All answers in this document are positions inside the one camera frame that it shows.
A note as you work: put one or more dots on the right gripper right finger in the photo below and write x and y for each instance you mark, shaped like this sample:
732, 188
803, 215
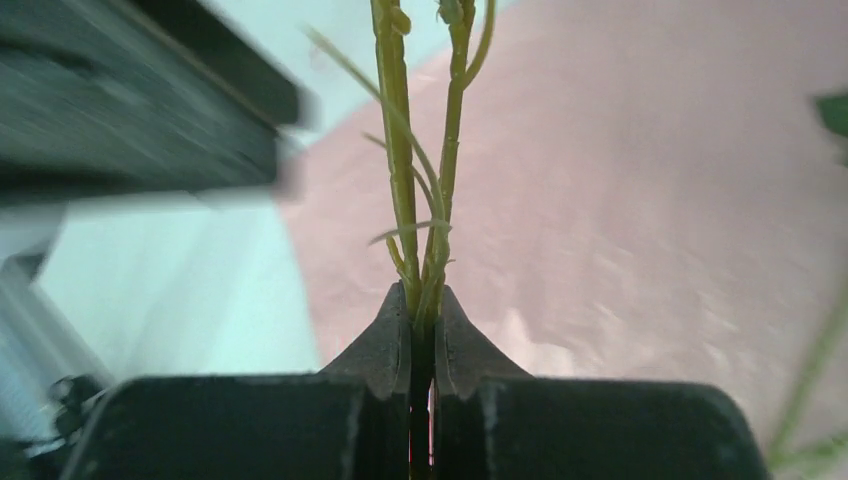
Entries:
464, 355

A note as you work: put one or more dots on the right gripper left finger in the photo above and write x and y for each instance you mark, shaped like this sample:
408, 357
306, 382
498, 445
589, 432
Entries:
381, 355

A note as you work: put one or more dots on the fake flower bouquet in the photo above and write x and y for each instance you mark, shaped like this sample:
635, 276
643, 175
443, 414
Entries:
381, 212

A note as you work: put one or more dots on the purple pink wrapping paper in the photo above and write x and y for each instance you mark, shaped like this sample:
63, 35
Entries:
643, 191

